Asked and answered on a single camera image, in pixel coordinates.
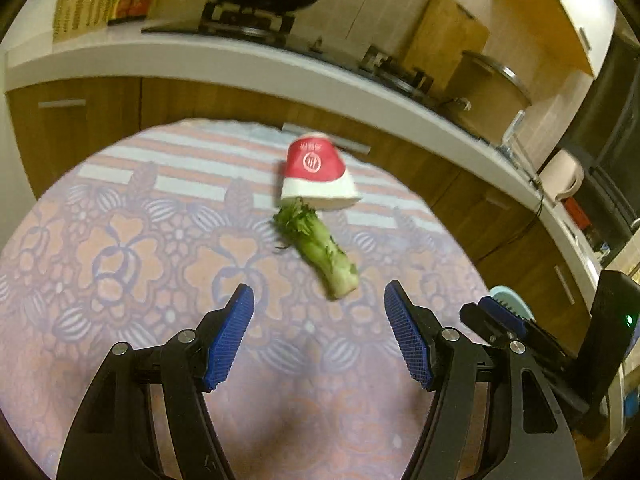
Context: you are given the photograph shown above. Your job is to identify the light blue plastic bin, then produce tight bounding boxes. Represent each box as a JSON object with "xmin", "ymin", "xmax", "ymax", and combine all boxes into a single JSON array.
[{"xmin": 487, "ymin": 285, "xmax": 536, "ymax": 321}]

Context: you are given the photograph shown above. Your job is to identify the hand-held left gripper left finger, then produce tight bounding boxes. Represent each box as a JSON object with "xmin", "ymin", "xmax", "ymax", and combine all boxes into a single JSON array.
[{"xmin": 56, "ymin": 283, "xmax": 256, "ymax": 480}]

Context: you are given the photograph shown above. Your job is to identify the white wall cabinet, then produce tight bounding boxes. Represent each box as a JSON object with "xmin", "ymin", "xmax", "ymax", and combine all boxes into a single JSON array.
[{"xmin": 492, "ymin": 0, "xmax": 618, "ymax": 78}]

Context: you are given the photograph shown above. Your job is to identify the metal pot with lid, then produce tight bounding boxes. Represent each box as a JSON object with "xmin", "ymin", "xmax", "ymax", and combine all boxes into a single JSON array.
[{"xmin": 445, "ymin": 50, "xmax": 531, "ymax": 143}]

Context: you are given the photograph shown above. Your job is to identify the wooden kitchen counter cabinets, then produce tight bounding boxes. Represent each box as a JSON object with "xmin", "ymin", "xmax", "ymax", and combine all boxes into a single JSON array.
[{"xmin": 5, "ymin": 77, "xmax": 601, "ymax": 341}]

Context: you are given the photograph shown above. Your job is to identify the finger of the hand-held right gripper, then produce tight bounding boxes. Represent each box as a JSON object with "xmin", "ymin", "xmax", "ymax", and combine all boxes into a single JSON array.
[
  {"xmin": 459, "ymin": 302, "xmax": 526, "ymax": 350},
  {"xmin": 477, "ymin": 296, "xmax": 576, "ymax": 356}
]

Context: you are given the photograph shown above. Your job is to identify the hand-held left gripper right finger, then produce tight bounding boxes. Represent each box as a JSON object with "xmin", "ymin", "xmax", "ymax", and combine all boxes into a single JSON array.
[{"xmin": 384, "ymin": 281, "xmax": 583, "ymax": 480}]

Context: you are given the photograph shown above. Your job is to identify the wooden cutting board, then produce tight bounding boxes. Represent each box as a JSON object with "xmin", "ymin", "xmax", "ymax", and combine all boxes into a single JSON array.
[{"xmin": 402, "ymin": 0, "xmax": 491, "ymax": 91}]

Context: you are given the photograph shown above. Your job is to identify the black oven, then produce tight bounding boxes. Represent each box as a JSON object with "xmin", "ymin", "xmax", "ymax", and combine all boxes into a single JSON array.
[{"xmin": 555, "ymin": 10, "xmax": 640, "ymax": 261}]

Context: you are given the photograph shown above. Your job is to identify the small red container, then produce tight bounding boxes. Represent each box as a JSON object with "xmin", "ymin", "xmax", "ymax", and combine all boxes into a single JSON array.
[{"xmin": 562, "ymin": 197, "xmax": 592, "ymax": 231}]

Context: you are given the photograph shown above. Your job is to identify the red paper cup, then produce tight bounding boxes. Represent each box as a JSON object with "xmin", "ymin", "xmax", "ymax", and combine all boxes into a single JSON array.
[{"xmin": 280, "ymin": 131, "xmax": 360, "ymax": 211}]

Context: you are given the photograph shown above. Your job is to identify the green leafy vegetable stalk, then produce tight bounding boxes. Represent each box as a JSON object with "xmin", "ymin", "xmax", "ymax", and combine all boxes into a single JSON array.
[{"xmin": 272, "ymin": 197, "xmax": 359, "ymax": 302}]

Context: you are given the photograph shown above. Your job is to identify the white electric kettle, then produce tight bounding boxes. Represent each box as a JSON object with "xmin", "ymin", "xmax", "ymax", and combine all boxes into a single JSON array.
[{"xmin": 537, "ymin": 149, "xmax": 585, "ymax": 203}]

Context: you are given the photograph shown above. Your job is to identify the yellow woven basket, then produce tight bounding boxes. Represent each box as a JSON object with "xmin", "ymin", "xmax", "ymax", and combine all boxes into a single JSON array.
[{"xmin": 52, "ymin": 0, "xmax": 118, "ymax": 43}]

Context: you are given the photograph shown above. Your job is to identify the black power cable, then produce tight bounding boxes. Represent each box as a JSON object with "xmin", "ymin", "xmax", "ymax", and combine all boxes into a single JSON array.
[{"xmin": 475, "ymin": 150, "xmax": 547, "ymax": 263}]

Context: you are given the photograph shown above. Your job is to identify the patterned pink tablecloth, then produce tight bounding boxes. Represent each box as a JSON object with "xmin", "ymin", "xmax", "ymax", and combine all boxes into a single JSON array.
[{"xmin": 0, "ymin": 117, "xmax": 493, "ymax": 480}]

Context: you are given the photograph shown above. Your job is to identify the black gas stove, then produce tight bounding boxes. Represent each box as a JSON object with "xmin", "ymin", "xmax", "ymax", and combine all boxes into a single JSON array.
[{"xmin": 142, "ymin": 0, "xmax": 436, "ymax": 106}]

